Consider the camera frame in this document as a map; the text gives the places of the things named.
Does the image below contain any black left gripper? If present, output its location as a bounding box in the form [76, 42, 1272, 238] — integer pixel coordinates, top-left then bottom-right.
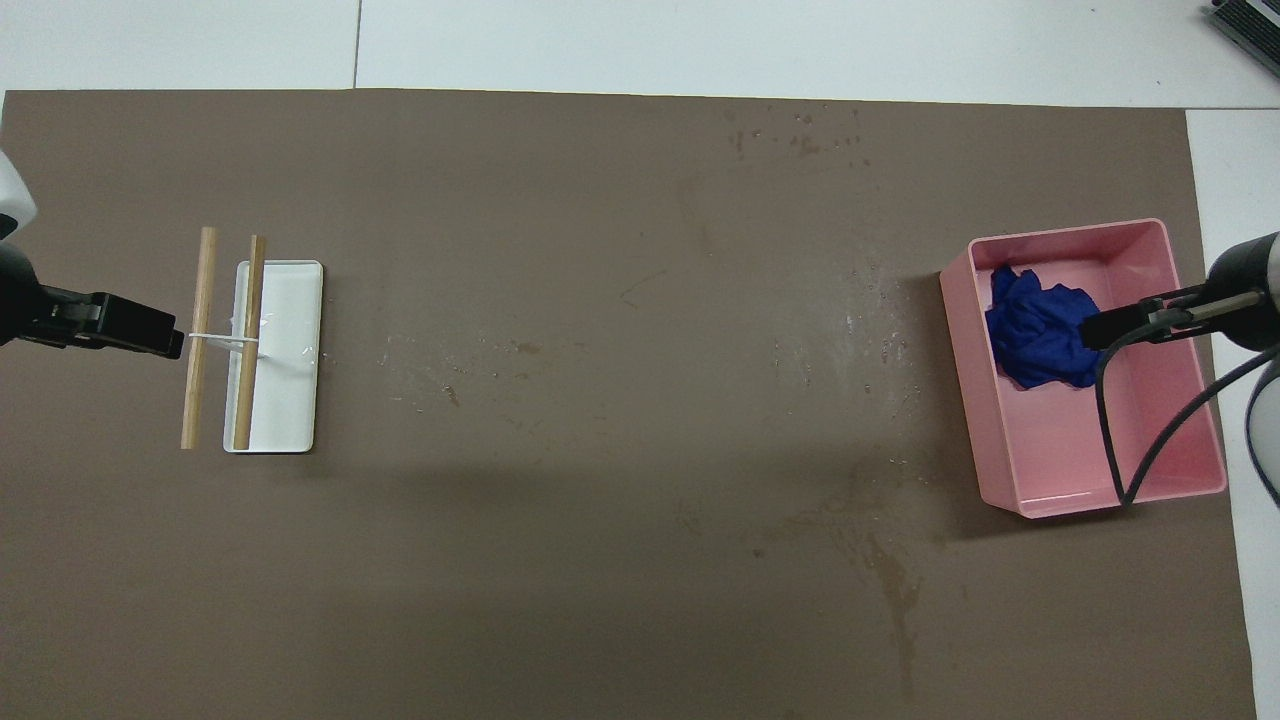
[0, 240, 186, 359]

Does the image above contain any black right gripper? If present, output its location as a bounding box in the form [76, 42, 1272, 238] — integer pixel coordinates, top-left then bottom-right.
[1082, 235, 1271, 351]

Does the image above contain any blue cloth towel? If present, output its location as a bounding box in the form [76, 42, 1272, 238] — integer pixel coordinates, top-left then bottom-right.
[984, 262, 1106, 393]

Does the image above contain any wooden rack rod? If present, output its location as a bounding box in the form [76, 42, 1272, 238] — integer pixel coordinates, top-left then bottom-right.
[181, 227, 219, 450]
[233, 235, 268, 451]

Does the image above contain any pink plastic bin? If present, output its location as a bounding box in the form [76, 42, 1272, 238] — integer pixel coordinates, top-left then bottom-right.
[938, 218, 1229, 519]

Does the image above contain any brown table mat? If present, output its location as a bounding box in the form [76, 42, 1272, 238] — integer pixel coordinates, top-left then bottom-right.
[0, 88, 1259, 720]

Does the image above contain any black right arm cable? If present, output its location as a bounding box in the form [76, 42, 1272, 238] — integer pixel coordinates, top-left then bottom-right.
[1095, 300, 1280, 508]

